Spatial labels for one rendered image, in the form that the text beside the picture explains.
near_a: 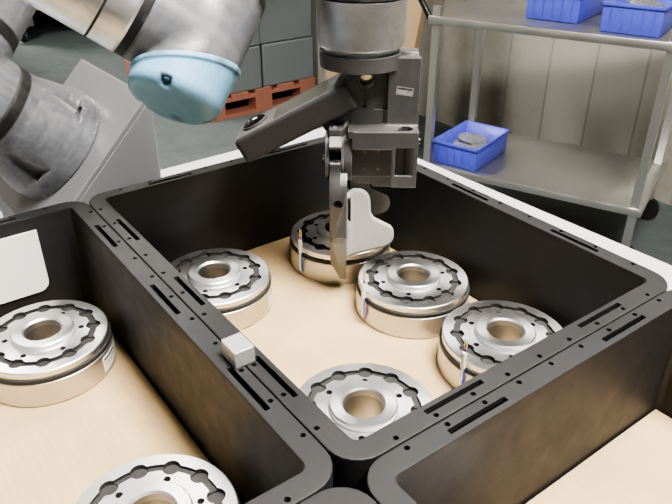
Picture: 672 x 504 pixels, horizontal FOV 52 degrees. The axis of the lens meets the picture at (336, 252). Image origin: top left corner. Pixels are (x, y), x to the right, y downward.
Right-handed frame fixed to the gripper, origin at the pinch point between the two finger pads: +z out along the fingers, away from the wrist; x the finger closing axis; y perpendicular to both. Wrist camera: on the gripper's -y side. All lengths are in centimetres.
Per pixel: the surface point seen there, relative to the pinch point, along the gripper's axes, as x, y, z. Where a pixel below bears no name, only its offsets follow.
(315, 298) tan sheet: -4.7, -1.9, 2.5
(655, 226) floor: 171, 118, 85
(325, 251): -1.1, -1.0, -0.7
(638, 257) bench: 26, 43, 15
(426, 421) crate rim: -31.7, 5.4, -7.5
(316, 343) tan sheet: -11.7, -1.5, 2.5
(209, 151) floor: 245, -64, 85
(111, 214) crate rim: -6.9, -19.2, -7.5
